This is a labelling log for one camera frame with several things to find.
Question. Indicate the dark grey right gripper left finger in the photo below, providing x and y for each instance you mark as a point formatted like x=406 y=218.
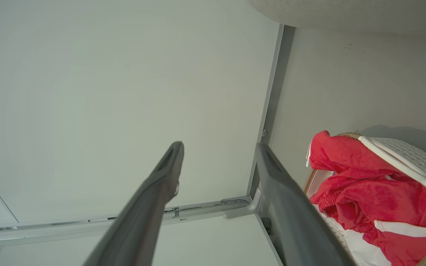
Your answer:
x=150 y=207

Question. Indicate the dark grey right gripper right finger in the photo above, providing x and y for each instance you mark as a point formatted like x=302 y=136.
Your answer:
x=294 y=221

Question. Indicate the red cloth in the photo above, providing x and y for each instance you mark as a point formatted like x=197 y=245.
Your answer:
x=375 y=195

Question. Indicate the white laundry basket, brown rim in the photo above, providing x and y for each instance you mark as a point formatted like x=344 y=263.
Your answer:
x=416 y=159

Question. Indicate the grey aluminium frame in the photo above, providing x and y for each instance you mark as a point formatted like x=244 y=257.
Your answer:
x=279 y=74

